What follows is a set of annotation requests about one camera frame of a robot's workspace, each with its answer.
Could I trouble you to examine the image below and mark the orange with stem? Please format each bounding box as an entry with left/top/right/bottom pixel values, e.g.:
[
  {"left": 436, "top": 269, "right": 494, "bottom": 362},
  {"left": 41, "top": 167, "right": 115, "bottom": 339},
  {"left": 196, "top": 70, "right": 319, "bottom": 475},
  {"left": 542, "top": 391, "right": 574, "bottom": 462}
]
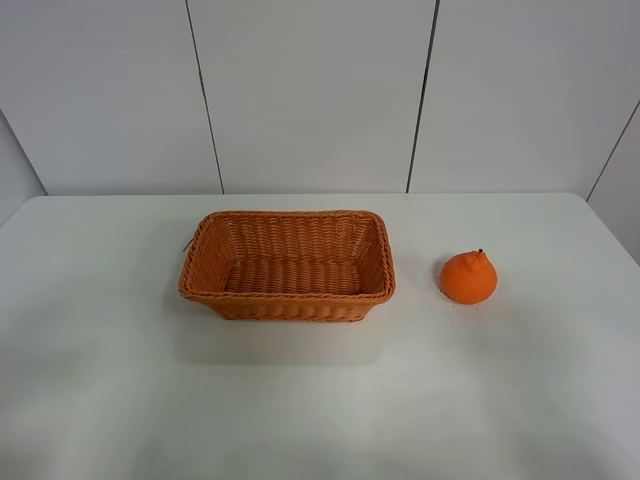
[{"left": 439, "top": 249, "right": 498, "bottom": 305}]

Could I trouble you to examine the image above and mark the orange woven wicker basket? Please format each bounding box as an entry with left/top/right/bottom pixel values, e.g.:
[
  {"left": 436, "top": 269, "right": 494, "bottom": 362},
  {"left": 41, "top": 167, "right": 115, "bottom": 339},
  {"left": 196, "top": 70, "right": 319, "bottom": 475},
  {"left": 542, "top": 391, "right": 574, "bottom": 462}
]
[{"left": 178, "top": 210, "right": 396, "bottom": 322}]

